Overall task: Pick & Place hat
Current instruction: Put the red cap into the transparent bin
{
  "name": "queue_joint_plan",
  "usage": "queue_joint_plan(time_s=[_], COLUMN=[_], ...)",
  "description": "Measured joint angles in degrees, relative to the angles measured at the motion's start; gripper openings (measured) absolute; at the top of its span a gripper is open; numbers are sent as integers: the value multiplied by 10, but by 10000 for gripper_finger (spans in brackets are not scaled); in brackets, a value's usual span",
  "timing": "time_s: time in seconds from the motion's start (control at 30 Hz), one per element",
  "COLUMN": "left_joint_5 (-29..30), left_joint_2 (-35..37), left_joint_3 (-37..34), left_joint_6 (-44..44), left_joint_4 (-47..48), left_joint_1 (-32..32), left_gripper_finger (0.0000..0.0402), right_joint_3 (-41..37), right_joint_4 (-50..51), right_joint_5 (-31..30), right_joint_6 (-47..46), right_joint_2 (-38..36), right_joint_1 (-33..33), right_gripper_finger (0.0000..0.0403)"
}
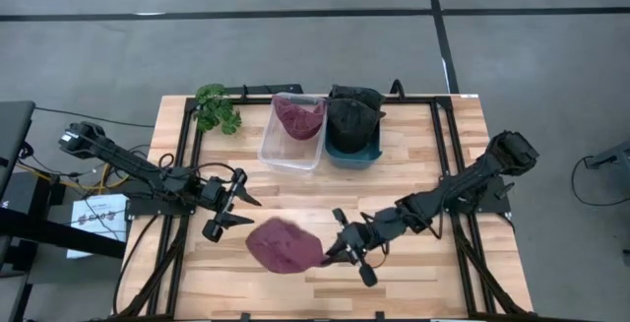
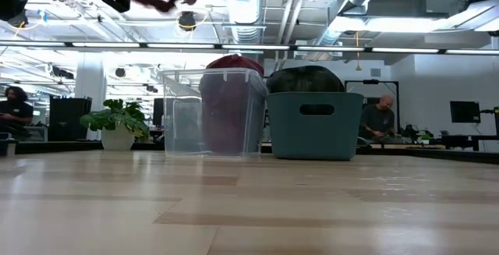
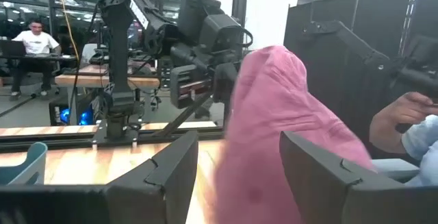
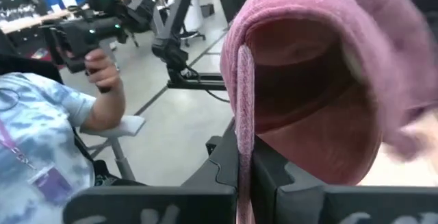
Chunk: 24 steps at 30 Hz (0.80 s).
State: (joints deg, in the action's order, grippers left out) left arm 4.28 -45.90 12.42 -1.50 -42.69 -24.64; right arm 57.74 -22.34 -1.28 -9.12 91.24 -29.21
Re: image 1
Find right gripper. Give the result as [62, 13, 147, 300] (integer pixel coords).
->
[322, 207, 410, 288]

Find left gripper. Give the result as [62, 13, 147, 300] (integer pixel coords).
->
[199, 166, 264, 243]

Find red baseball cap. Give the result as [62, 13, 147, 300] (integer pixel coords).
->
[272, 94, 328, 142]
[244, 217, 330, 276]

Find clear plastic bin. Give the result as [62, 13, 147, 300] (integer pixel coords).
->
[257, 91, 331, 173]

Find teal plastic bin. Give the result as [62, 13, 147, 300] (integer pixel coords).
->
[323, 124, 384, 170]

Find green artificial plant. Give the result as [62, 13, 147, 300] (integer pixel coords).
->
[193, 83, 243, 136]

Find white printed paper sheet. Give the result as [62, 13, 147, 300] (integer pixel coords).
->
[66, 193, 130, 260]

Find black equipment stand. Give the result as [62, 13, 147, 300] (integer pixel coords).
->
[0, 171, 127, 322]

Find dark grey side table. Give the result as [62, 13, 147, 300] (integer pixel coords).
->
[0, 99, 36, 200]

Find grey furniture leg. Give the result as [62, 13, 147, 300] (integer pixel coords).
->
[585, 138, 630, 169]

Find yellow floor cable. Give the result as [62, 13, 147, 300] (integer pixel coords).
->
[14, 159, 134, 193]

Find thin black cable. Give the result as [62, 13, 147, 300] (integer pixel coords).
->
[33, 106, 157, 130]

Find black aluminium rig frame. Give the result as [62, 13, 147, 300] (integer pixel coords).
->
[105, 81, 537, 322]

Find black floor cable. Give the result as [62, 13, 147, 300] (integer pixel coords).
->
[570, 154, 630, 208]

